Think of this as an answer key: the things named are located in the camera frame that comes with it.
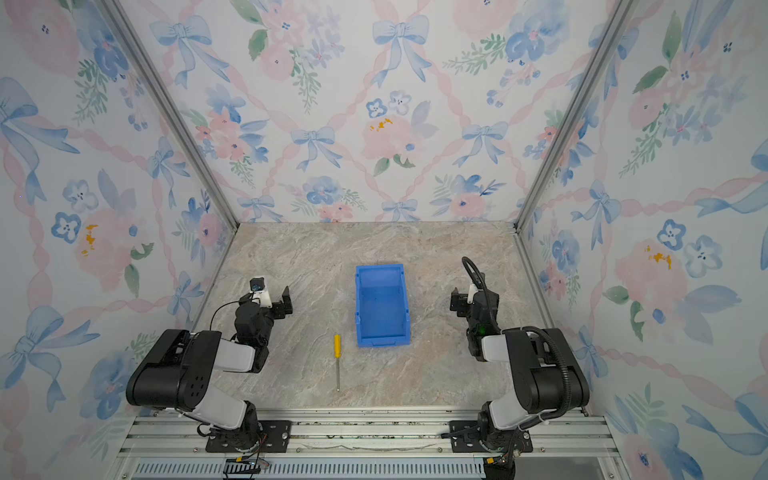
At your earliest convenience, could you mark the yellow handled screwdriver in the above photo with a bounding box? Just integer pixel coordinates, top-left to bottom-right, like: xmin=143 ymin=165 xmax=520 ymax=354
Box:
xmin=334 ymin=334 xmax=342 ymax=392

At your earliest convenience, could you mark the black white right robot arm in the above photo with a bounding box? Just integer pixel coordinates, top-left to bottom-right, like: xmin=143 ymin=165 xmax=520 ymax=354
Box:
xmin=441 ymin=285 xmax=591 ymax=454

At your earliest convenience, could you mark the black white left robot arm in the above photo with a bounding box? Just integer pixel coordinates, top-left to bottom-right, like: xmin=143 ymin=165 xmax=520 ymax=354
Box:
xmin=126 ymin=277 xmax=293 ymax=456

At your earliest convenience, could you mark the blue plastic storage bin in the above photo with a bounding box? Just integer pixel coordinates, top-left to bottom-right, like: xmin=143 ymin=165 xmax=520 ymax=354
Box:
xmin=355 ymin=264 xmax=411 ymax=348

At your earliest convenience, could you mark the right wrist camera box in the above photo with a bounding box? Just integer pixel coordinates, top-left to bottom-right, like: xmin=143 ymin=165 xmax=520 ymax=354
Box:
xmin=466 ymin=283 xmax=484 ymax=304

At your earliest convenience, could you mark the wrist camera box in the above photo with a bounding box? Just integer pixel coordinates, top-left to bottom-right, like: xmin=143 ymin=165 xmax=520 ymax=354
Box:
xmin=249 ymin=277 xmax=272 ymax=308
xmin=466 ymin=283 xmax=484 ymax=304

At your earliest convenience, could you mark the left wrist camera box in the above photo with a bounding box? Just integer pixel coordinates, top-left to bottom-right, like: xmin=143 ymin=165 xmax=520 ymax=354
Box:
xmin=249 ymin=277 xmax=272 ymax=308

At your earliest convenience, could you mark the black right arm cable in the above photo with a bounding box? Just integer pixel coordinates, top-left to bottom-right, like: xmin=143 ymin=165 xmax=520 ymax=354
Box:
xmin=460 ymin=256 xmax=574 ymax=430

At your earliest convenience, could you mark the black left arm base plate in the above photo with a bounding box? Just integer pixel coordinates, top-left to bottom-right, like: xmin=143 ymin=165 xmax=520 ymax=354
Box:
xmin=205 ymin=420 xmax=293 ymax=454

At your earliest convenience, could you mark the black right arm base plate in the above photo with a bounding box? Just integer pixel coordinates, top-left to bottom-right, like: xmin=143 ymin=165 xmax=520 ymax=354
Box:
xmin=440 ymin=420 xmax=533 ymax=455

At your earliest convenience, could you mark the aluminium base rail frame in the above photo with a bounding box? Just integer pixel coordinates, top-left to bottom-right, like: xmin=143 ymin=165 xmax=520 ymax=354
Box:
xmin=107 ymin=407 xmax=629 ymax=479

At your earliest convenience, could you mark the left aluminium corner post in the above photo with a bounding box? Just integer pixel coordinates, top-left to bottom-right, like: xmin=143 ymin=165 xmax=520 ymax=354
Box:
xmin=95 ymin=0 xmax=239 ymax=230

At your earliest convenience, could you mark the aluminium corner post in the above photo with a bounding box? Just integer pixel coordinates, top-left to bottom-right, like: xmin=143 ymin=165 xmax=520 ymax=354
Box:
xmin=95 ymin=0 xmax=239 ymax=230
xmin=514 ymin=0 xmax=637 ymax=236

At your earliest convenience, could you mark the right aluminium corner post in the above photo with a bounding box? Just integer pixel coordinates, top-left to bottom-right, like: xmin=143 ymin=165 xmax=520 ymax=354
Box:
xmin=514 ymin=0 xmax=637 ymax=236

